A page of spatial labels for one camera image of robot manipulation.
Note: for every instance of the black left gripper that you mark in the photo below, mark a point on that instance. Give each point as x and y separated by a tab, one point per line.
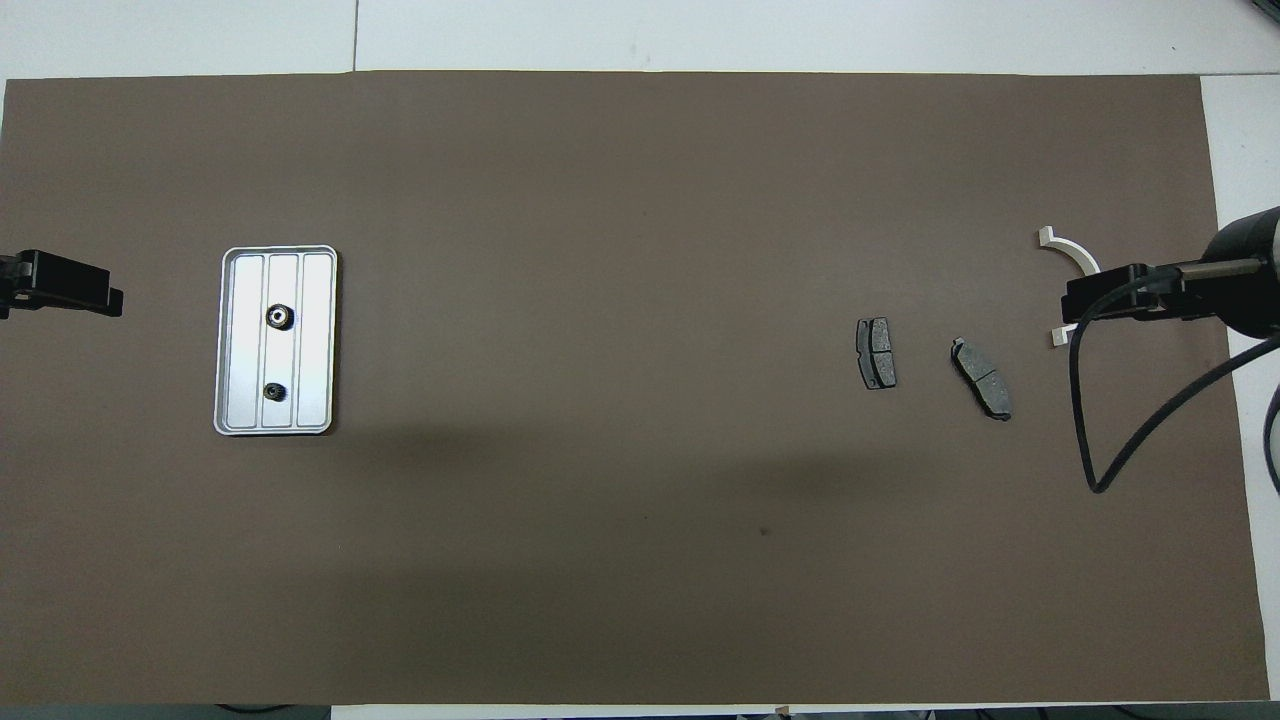
10	285

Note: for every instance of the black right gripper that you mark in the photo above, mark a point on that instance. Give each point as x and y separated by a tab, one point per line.
1245	275

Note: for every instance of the small black round bearing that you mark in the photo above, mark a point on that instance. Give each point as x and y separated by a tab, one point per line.
270	316

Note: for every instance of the silver metal tray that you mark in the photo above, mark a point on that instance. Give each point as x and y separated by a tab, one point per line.
315	340

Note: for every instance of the long curved grey brake pad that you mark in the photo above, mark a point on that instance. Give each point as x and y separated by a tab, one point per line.
982	378

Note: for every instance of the short rectangular grey brake pad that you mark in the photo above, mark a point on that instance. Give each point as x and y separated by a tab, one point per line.
878	352

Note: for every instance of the brown table mat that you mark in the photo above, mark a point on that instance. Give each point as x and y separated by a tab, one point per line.
620	300

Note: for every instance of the white curved plastic bracket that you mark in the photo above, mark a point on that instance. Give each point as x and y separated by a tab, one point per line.
1072	246

